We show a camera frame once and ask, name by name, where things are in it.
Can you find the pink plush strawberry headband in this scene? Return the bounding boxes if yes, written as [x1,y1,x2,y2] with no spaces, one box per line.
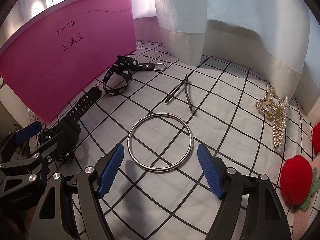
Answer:
[280,122,320,240]

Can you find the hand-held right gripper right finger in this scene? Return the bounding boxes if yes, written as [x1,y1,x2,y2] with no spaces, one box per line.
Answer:
[197,144,292,240]

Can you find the black digital watch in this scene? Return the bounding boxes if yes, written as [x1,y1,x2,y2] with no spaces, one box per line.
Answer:
[37,86,102,163]

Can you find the pink plastic bin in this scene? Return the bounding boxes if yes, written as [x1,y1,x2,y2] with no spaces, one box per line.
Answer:
[0,0,138,123]

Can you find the pearl hair claw clip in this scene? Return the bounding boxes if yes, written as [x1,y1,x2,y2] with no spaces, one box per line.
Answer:
[255,85,288,150]

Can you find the white checked tablecloth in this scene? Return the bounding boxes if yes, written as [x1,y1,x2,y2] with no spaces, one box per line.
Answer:
[27,40,320,240]

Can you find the dark metal hairpin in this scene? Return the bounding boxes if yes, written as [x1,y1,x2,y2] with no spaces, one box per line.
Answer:
[164,74,194,112]

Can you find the black spotted keychain strap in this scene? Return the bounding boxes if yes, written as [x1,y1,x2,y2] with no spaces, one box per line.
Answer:
[103,56,167,96]

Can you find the large silver bangle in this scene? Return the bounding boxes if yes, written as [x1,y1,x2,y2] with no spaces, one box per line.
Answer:
[127,113,194,173]

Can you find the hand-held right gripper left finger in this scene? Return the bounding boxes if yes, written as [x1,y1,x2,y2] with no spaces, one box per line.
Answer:
[29,144,125,240]

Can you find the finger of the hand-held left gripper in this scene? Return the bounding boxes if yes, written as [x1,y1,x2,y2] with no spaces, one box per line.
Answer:
[0,121,43,155]
[0,127,80,180]

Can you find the white curtain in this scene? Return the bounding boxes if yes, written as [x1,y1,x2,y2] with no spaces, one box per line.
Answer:
[15,0,320,123]

